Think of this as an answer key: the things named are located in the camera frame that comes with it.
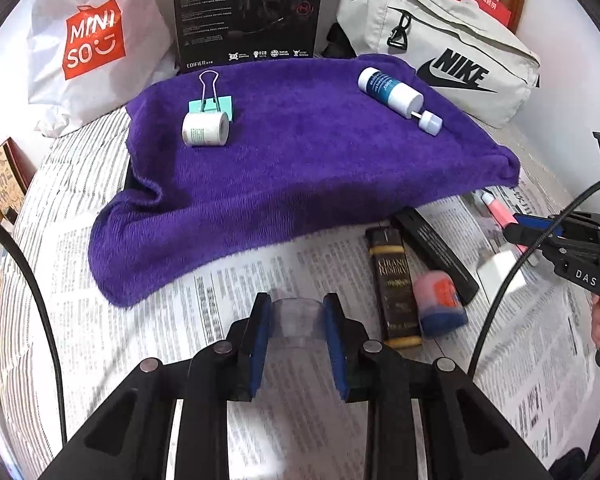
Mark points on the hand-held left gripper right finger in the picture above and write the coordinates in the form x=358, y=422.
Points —
x=336, y=345

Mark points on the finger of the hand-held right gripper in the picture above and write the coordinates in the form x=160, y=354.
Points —
x=522, y=235
x=532, y=222

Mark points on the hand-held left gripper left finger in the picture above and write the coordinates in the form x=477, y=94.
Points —
x=260, y=345

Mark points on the pink highlighter pen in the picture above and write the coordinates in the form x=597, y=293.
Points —
x=497, y=212

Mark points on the clear plastic cap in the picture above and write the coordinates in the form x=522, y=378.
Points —
x=297, y=320

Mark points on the white charger plug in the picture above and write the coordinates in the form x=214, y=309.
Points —
x=497, y=272

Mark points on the dark gold chocolate bar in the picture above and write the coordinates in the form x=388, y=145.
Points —
x=392, y=290

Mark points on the black rectangular tube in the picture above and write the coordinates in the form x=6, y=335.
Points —
x=435, y=247

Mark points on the blue and orange sharpener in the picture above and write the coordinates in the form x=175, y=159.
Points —
x=440, y=305

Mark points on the small white cap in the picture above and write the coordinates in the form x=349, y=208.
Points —
x=430, y=122

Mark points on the white and blue bottle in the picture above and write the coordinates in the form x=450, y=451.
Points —
x=387, y=87

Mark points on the white tape roll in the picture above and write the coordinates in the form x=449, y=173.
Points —
x=202, y=130

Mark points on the green binder clip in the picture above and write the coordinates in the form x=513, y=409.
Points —
x=220, y=106

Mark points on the newspaper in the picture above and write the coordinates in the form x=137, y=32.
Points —
x=170, y=325

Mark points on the purple towel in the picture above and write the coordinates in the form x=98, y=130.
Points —
x=290, y=175

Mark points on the grey waist bag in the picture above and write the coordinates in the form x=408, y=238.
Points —
x=430, y=30

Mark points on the patterned notebook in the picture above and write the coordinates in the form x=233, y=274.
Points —
x=2, y=180

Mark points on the black headphone box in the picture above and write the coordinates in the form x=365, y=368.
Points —
x=230, y=10

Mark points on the white plastic shopping bag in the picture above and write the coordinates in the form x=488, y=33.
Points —
x=90, y=45

